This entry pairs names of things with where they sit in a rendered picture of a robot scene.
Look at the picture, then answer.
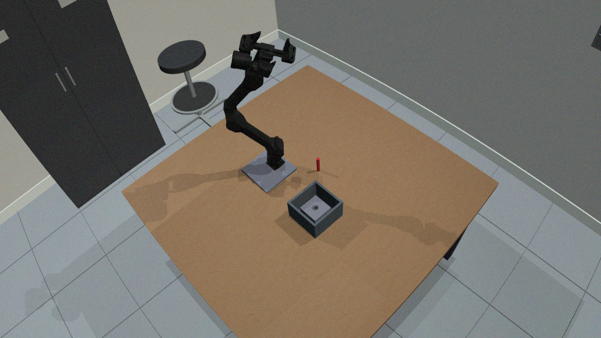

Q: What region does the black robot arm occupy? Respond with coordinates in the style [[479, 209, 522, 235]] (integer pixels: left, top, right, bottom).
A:
[[223, 50, 285, 170]]

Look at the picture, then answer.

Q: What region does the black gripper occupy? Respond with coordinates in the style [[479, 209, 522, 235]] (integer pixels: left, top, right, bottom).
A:
[[239, 31, 296, 64]]

